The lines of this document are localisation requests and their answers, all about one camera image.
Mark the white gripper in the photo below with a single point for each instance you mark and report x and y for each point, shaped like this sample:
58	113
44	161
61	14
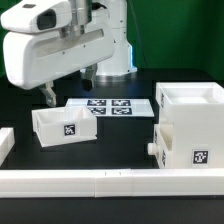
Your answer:
33	60

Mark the white drawer cabinet frame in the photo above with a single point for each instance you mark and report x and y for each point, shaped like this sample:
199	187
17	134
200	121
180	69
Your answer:
196	111

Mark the white drawer box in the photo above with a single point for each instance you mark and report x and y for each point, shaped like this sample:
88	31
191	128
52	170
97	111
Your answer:
161	147
64	125

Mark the white left barrier block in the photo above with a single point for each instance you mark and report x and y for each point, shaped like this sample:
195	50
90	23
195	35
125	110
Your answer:
7	141

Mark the white drawer box rear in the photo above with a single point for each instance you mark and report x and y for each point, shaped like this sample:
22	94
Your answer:
64	125

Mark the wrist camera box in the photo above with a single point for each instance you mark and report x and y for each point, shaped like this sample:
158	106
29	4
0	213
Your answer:
36	16

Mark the white front barrier rail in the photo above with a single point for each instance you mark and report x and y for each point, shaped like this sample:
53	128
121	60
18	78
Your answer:
111	183

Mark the white drawer box front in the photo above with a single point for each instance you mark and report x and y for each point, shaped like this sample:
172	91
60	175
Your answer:
161	147

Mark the white fiducial marker plate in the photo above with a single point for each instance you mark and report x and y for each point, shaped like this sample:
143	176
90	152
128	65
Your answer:
115	107

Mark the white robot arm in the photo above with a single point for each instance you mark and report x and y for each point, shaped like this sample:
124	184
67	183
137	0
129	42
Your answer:
90	12

